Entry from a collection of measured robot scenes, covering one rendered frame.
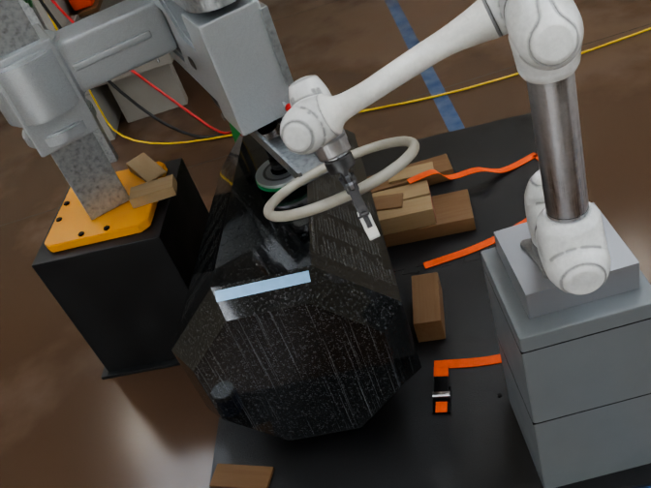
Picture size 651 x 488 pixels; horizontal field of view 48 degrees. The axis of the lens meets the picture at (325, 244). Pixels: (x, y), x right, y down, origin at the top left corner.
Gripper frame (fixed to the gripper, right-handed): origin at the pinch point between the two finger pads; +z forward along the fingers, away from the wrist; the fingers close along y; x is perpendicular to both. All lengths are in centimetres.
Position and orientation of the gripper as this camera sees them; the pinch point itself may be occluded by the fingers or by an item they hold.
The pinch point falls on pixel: (368, 225)
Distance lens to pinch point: 191.6
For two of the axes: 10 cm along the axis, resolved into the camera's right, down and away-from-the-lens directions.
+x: -9.0, 4.3, 0.4
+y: -0.9, -2.8, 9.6
